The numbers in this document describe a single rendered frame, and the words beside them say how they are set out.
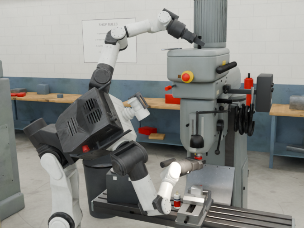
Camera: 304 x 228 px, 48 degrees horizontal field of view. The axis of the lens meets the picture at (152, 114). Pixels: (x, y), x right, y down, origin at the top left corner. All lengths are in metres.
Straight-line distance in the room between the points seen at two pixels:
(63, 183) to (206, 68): 0.91
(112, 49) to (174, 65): 0.34
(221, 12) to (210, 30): 0.12
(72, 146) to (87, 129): 0.12
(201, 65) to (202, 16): 0.47
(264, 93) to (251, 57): 4.03
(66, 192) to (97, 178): 2.02
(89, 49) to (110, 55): 5.37
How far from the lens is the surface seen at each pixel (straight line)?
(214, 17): 2.09
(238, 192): 2.51
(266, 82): 2.09
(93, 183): 3.89
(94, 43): 7.11
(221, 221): 2.07
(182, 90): 1.85
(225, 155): 2.40
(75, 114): 1.60
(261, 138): 6.31
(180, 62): 1.74
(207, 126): 1.90
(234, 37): 6.15
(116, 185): 2.23
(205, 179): 2.44
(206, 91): 1.82
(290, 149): 5.76
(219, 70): 1.72
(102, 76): 1.71
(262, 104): 2.11
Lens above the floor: 1.94
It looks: 12 degrees down
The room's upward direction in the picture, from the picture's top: 1 degrees counter-clockwise
